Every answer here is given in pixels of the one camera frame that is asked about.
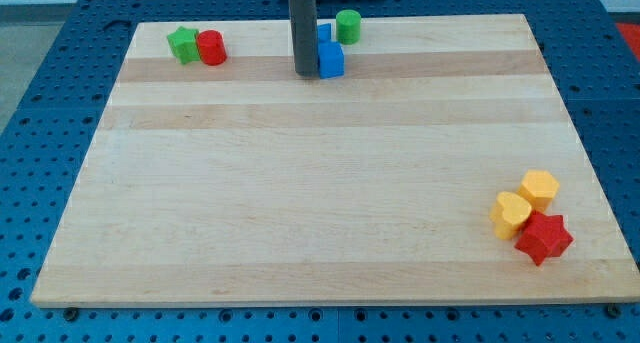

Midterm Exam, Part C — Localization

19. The blue cube block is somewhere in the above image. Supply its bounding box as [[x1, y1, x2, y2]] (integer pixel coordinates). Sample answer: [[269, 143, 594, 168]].
[[318, 41, 344, 79]]

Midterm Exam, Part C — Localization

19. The yellow heart block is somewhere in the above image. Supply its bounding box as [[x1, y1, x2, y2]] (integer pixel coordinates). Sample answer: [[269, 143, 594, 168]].
[[489, 191, 532, 240]]

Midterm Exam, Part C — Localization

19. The yellow hexagon block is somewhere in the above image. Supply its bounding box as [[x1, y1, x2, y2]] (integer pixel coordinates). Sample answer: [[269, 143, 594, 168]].
[[517, 170, 560, 213]]

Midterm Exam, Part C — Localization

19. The green star block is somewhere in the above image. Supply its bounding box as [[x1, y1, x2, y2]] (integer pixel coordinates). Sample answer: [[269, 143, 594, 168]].
[[167, 26, 200, 64]]

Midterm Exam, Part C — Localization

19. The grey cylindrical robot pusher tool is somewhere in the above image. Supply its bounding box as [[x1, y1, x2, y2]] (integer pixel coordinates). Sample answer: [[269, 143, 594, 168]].
[[288, 0, 319, 78]]

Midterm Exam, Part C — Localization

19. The light wooden board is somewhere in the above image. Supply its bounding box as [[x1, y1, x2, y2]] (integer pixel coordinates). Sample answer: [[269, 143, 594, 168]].
[[31, 14, 639, 308]]

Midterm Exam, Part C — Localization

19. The red star block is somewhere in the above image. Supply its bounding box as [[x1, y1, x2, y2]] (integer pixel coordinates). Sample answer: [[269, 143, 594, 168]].
[[514, 211, 574, 266]]

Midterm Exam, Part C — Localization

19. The green cylinder block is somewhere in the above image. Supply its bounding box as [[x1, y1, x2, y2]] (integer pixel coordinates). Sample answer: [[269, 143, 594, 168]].
[[335, 9, 361, 45]]

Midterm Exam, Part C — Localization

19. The small blue block behind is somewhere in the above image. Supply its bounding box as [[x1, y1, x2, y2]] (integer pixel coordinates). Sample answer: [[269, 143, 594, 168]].
[[317, 23, 332, 43]]

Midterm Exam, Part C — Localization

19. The red cylinder block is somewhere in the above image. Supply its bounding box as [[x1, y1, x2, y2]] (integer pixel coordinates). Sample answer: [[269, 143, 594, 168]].
[[196, 30, 227, 66]]

